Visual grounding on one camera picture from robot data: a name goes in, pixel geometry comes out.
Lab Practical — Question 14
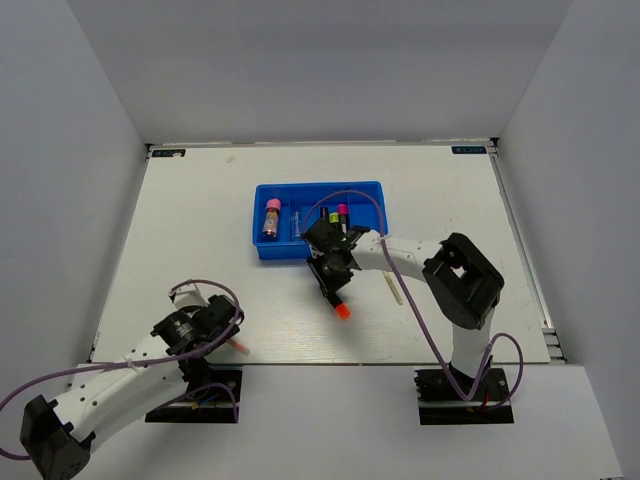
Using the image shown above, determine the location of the slim pink highlighter pen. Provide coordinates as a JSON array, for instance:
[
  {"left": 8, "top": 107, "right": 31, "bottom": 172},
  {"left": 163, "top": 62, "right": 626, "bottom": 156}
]
[{"left": 226, "top": 339, "right": 251, "bottom": 356}]

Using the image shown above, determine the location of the orange highlighter black body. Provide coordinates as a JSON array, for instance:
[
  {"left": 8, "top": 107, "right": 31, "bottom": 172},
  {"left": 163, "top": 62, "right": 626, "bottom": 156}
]
[{"left": 331, "top": 300, "right": 351, "bottom": 321}]

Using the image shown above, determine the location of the clear spray bottle blue cap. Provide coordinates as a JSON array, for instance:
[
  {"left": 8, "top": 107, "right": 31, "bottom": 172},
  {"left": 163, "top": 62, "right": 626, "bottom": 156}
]
[{"left": 290, "top": 204, "right": 304, "bottom": 241}]

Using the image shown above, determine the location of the pink highlighter black body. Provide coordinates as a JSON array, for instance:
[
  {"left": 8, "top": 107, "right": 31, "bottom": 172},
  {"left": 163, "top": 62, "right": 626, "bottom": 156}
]
[{"left": 337, "top": 204, "right": 350, "bottom": 233}]

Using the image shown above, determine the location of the pink-capped marker tube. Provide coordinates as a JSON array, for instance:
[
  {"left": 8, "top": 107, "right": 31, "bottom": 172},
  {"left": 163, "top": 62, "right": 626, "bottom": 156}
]
[{"left": 262, "top": 198, "right": 282, "bottom": 241}]

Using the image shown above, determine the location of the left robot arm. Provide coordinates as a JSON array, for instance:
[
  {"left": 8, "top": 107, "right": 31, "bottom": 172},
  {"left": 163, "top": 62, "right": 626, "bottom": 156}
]
[{"left": 20, "top": 295, "right": 244, "bottom": 479}]

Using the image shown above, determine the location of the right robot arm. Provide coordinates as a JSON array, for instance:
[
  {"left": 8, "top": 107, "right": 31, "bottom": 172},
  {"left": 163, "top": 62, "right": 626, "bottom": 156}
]
[{"left": 302, "top": 219, "right": 504, "bottom": 399}]

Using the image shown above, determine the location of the blue compartment tray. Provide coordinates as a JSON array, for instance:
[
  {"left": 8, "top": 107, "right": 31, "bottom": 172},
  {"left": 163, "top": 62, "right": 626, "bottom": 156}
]
[{"left": 252, "top": 181, "right": 388, "bottom": 260}]

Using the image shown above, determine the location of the right corner label sticker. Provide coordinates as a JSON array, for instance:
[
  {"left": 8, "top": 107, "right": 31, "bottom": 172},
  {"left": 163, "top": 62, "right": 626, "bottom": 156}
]
[{"left": 451, "top": 145, "right": 487, "bottom": 155}]

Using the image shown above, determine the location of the corner label sticker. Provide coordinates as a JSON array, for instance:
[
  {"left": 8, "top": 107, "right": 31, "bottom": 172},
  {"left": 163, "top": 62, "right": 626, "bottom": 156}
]
[
  {"left": 151, "top": 149, "right": 186, "bottom": 158},
  {"left": 451, "top": 145, "right": 487, "bottom": 155}
]

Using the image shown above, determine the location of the left corner label sticker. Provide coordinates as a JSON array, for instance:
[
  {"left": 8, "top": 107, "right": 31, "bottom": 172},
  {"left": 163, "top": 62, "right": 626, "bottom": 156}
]
[{"left": 151, "top": 149, "right": 186, "bottom": 158}]

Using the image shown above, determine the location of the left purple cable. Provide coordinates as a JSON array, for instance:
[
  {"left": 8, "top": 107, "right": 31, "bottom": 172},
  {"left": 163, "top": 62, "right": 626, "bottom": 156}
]
[{"left": 0, "top": 279, "right": 246, "bottom": 460}]

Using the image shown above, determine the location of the purple cable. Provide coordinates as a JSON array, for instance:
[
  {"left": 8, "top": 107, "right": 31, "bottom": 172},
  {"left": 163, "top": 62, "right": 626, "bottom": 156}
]
[
  {"left": 302, "top": 190, "right": 525, "bottom": 412},
  {"left": 0, "top": 279, "right": 246, "bottom": 460}
]

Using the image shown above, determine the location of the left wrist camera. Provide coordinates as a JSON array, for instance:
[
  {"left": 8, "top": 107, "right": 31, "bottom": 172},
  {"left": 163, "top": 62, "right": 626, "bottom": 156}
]
[{"left": 168, "top": 283, "right": 207, "bottom": 310}]

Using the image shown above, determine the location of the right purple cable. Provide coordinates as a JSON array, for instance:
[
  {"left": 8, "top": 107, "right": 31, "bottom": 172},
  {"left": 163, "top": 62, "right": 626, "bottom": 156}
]
[{"left": 302, "top": 190, "right": 525, "bottom": 412}]

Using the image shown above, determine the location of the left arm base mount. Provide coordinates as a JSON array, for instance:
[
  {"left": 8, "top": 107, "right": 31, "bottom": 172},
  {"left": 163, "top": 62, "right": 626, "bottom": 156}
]
[{"left": 144, "top": 366, "right": 243, "bottom": 424}]

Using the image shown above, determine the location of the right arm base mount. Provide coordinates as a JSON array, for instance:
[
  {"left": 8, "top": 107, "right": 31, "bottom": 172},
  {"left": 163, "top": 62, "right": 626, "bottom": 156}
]
[{"left": 407, "top": 367, "right": 516, "bottom": 427}]

